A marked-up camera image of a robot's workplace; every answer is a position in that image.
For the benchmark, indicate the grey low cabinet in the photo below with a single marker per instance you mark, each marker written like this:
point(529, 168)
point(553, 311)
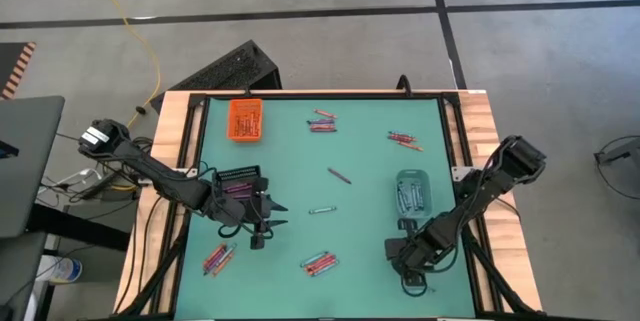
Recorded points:
point(20, 271)

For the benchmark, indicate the black desk beam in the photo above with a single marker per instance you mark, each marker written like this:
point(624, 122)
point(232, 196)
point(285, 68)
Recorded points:
point(75, 226)

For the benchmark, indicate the white plastic container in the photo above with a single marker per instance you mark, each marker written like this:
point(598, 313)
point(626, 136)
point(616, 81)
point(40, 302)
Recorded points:
point(62, 268)

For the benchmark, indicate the silver metal bracket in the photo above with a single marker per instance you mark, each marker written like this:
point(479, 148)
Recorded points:
point(190, 171)
point(457, 173)

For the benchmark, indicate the hazard-striped floor mat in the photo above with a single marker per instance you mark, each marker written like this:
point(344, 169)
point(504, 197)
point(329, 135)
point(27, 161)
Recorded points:
point(10, 66)

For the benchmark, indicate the dark blue crayon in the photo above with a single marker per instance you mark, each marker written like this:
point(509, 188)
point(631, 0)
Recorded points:
point(313, 259)

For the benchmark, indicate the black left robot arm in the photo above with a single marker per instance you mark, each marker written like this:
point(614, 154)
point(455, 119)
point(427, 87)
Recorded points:
point(160, 178)

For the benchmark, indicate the black plastic basket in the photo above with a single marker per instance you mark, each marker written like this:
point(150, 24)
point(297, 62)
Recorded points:
point(235, 173)

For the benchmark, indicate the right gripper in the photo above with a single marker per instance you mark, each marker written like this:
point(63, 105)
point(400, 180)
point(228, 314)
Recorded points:
point(420, 253)

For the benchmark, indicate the black perforated computer case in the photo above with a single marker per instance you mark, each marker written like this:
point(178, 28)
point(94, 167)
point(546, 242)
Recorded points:
point(225, 71)

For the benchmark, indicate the grey desk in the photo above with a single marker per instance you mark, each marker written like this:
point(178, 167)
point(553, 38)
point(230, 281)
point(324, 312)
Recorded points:
point(30, 161)

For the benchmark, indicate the orange plastic basket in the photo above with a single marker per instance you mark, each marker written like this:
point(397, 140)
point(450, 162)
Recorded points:
point(231, 106)

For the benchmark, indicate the teal table mat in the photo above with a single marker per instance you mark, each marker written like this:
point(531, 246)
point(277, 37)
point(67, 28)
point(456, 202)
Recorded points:
point(360, 241)

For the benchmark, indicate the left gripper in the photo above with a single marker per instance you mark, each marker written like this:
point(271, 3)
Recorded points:
point(240, 211)

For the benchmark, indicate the teal plastic bin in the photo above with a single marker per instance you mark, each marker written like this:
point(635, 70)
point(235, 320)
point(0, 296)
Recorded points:
point(412, 175)

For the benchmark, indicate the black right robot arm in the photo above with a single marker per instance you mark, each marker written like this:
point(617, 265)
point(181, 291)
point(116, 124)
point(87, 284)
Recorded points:
point(480, 196)

